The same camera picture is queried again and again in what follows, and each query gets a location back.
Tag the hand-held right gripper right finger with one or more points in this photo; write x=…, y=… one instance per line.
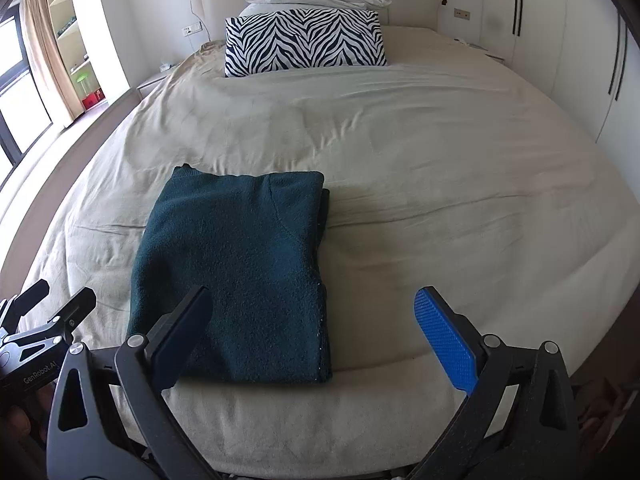
x=445, y=340

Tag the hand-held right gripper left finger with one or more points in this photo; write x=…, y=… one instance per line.
x=185, y=340

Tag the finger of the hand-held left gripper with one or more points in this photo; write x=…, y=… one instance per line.
x=75, y=310
x=32, y=292

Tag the teal knit sweater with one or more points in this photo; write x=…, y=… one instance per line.
x=235, y=270

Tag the person's left hand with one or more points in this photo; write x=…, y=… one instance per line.
x=17, y=422

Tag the bed with cream sheet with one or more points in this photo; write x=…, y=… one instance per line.
x=425, y=160

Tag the dark framed window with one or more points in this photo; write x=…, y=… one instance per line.
x=20, y=100

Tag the red box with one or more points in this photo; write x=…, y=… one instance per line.
x=92, y=101

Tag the green stool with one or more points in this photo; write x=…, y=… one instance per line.
x=82, y=80

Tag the white nightstand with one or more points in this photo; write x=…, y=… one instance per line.
x=152, y=82
x=480, y=50

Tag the tan curtain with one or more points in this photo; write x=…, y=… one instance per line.
x=45, y=50

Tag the cream open shelf unit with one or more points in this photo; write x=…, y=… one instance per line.
x=67, y=35

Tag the zebra print pillow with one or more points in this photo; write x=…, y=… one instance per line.
x=305, y=40

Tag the white wardrobe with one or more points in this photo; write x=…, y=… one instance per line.
x=560, y=25

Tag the wall socket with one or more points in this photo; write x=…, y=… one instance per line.
x=191, y=29
x=461, y=13

